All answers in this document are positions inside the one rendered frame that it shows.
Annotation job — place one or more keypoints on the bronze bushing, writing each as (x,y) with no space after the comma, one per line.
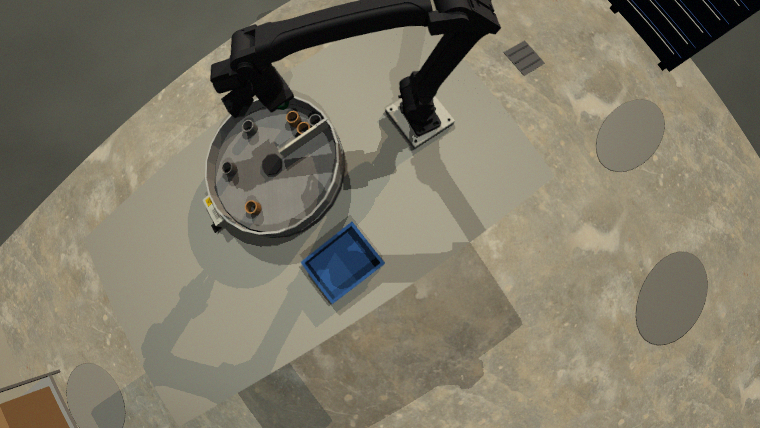
(248,206)
(291,115)
(301,126)

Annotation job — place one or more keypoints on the blue crate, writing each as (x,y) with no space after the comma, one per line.
(343,263)

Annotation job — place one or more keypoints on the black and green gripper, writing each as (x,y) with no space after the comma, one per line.
(283,92)

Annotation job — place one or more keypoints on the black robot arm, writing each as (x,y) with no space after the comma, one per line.
(253,48)

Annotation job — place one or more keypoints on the dark grey metal bushing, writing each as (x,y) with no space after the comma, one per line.
(253,129)
(314,118)
(226,165)

